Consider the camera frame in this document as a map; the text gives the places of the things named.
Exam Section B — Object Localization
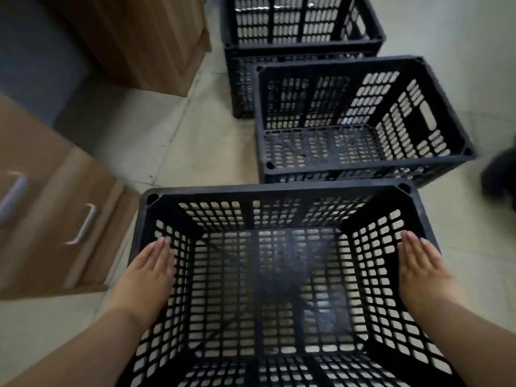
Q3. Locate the person's left forearm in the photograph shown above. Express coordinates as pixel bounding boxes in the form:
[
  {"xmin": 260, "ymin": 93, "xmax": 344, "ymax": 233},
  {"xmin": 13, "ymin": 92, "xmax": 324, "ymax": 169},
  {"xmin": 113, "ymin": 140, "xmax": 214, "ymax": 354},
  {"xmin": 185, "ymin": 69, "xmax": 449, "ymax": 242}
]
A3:
[{"xmin": 6, "ymin": 306, "xmax": 139, "ymax": 387}]

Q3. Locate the person's right hand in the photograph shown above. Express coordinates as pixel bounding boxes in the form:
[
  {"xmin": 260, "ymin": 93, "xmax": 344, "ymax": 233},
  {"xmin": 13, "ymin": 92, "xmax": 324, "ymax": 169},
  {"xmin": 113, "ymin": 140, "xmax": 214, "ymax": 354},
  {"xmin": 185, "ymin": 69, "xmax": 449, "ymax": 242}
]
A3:
[{"xmin": 397, "ymin": 231, "xmax": 470, "ymax": 320}]

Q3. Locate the person's right forearm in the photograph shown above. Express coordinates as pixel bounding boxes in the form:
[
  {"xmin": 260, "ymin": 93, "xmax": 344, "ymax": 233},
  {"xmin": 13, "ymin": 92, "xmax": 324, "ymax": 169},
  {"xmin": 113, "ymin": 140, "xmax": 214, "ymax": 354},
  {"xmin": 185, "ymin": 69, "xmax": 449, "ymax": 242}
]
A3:
[{"xmin": 411, "ymin": 297, "xmax": 516, "ymax": 387}]

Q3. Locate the dark blurred object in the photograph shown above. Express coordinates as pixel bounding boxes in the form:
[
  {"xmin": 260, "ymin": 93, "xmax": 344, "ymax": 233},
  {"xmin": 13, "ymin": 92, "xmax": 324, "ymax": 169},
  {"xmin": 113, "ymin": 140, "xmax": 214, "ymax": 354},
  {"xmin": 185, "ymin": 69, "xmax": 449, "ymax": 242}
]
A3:
[{"xmin": 481, "ymin": 136, "xmax": 516, "ymax": 203}]

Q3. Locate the wooden drawer cabinet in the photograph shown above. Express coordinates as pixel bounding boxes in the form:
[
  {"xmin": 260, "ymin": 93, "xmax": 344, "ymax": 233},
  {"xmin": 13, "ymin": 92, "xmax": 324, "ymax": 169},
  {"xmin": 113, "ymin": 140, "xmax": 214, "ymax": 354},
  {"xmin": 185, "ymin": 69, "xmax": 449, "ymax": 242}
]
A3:
[{"xmin": 0, "ymin": 92, "xmax": 141, "ymax": 301}]

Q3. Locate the silver drawer handle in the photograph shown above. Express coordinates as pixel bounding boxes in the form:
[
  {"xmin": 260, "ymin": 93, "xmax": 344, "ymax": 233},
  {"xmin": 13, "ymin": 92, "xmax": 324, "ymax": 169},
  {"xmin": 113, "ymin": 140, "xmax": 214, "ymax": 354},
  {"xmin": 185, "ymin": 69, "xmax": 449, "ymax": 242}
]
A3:
[
  {"xmin": 0, "ymin": 171, "xmax": 30, "ymax": 227},
  {"xmin": 66, "ymin": 203, "xmax": 100, "ymax": 246}
]

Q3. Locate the large black plastic lattice crate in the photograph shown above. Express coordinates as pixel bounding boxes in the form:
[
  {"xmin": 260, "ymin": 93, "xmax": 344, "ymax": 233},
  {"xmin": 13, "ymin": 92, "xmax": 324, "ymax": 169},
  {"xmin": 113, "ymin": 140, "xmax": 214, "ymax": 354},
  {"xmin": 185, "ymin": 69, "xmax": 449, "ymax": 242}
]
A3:
[{"xmin": 116, "ymin": 179, "xmax": 468, "ymax": 387}]

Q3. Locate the person's left hand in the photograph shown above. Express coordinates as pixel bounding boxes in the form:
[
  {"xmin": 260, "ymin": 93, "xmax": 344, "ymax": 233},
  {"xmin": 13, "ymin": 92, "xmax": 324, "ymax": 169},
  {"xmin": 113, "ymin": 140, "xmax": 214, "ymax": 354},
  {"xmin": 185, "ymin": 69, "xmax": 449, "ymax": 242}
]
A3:
[{"xmin": 108, "ymin": 237, "xmax": 177, "ymax": 332}]

